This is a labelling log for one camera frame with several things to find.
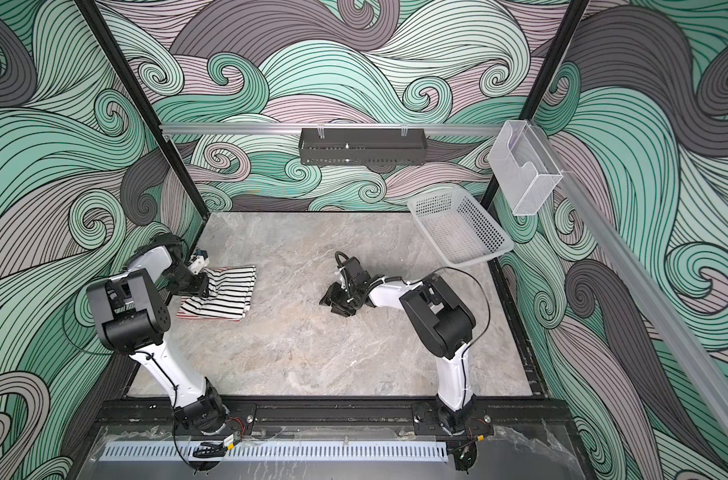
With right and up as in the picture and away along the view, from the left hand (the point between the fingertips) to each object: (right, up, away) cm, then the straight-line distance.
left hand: (194, 290), depth 93 cm
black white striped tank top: (+12, -2, -3) cm, 13 cm away
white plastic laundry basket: (+93, +18, +21) cm, 97 cm away
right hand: (+41, -5, -1) cm, 41 cm away
